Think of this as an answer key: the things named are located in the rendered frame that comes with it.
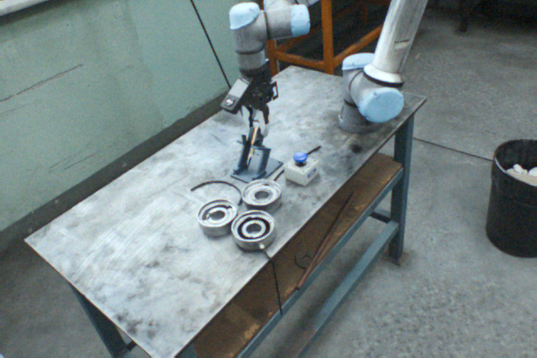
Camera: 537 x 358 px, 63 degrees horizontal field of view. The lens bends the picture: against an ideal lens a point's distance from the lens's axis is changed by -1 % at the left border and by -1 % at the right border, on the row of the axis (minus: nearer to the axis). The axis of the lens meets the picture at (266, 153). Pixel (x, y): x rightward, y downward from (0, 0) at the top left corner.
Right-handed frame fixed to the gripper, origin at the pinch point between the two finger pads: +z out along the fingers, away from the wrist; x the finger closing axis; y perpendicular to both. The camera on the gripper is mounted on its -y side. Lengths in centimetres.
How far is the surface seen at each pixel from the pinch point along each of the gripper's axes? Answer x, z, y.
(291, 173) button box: -12.4, 8.9, -1.6
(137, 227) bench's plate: 12.2, 11.9, -38.2
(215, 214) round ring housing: -4.2, 10.1, -24.4
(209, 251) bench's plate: -10.4, 11.9, -33.5
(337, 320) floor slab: -17, 92, 12
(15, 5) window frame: 140, -22, 5
